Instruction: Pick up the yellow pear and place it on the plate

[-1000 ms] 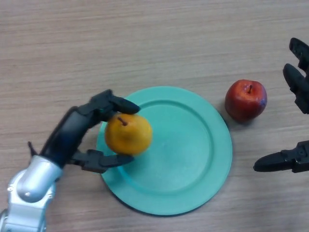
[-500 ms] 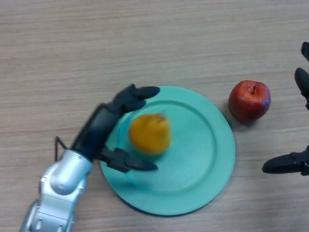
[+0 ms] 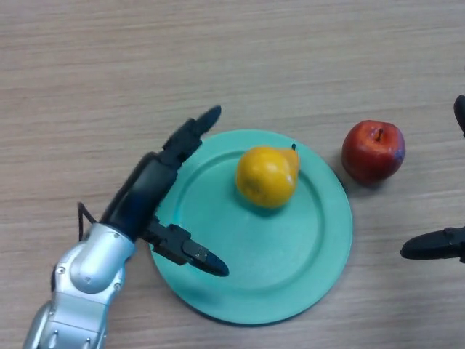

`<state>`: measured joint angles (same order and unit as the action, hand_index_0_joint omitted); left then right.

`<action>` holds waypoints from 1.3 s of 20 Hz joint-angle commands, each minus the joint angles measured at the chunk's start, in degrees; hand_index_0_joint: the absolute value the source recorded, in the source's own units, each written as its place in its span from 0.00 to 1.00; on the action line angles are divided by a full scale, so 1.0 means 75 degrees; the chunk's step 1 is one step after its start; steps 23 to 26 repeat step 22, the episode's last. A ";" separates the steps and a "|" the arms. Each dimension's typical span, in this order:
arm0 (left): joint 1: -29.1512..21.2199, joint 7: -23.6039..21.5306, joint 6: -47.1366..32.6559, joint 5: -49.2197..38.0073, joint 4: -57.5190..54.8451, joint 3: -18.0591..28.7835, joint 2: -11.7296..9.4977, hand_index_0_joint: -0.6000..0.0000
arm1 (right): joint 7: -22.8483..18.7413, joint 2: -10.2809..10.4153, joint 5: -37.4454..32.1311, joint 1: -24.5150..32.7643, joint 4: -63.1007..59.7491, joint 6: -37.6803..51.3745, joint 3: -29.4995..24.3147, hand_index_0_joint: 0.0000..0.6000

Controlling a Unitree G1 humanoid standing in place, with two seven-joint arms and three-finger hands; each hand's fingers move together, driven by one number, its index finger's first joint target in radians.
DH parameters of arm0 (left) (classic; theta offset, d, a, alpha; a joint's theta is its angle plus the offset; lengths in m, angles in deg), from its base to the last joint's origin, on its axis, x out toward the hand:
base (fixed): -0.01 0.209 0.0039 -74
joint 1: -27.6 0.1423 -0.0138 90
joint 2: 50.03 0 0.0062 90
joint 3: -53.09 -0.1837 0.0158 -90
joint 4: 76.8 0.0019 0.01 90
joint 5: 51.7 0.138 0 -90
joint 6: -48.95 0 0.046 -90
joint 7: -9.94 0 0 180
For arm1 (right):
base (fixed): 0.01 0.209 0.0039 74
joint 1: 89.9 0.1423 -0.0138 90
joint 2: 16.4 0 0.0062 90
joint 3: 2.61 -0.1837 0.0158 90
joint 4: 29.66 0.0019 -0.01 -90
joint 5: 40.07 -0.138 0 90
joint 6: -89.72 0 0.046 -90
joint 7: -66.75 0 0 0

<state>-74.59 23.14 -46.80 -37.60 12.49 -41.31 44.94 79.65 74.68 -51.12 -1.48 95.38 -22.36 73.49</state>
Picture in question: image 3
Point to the yellow pear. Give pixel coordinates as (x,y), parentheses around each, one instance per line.
(267,178)

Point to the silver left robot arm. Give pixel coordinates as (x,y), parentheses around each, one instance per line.
(80,287)

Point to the green round plate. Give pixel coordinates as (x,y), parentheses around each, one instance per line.
(276,247)

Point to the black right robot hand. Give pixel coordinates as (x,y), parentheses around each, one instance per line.
(436,247)

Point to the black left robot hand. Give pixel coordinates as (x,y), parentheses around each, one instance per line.
(145,189)

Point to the red apple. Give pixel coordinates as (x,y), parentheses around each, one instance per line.
(372,151)

